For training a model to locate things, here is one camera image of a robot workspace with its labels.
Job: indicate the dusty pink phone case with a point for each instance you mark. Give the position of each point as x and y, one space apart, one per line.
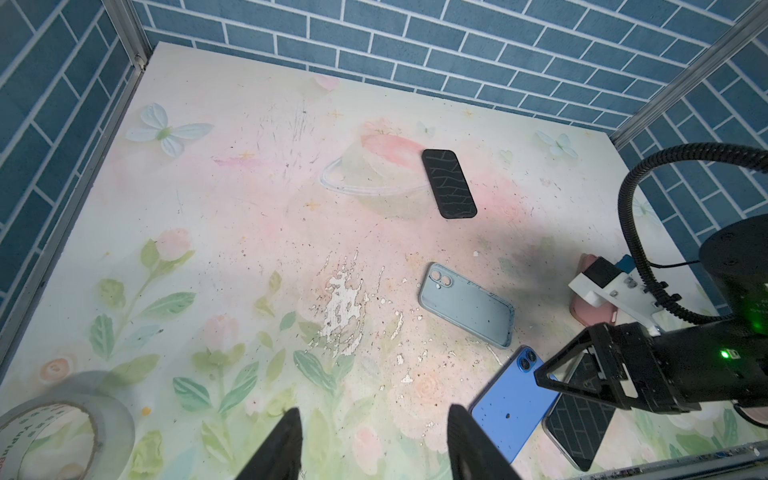
586 306

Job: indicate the aluminium frame post left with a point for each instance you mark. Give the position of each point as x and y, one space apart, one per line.
126 21

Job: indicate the black phone case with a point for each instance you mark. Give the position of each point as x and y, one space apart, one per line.
449 185

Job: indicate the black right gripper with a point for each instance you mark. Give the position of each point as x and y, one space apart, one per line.
672 373

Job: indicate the white tape roll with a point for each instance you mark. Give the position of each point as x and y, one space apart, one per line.
71 431

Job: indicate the sage green phone case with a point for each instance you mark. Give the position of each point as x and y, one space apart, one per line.
467 305

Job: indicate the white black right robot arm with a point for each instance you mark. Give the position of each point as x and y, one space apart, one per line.
736 259

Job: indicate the aluminium frame post right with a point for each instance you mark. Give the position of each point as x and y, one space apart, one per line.
746 29

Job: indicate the aluminium frame post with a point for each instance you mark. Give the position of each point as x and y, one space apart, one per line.
126 21
746 29

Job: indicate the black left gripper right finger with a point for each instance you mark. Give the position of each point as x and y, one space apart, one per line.
473 456

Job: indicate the black smartphone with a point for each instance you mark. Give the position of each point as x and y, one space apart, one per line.
577 427

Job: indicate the blue smartphone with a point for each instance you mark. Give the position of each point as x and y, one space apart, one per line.
512 405

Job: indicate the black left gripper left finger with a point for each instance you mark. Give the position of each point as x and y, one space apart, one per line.
279 455

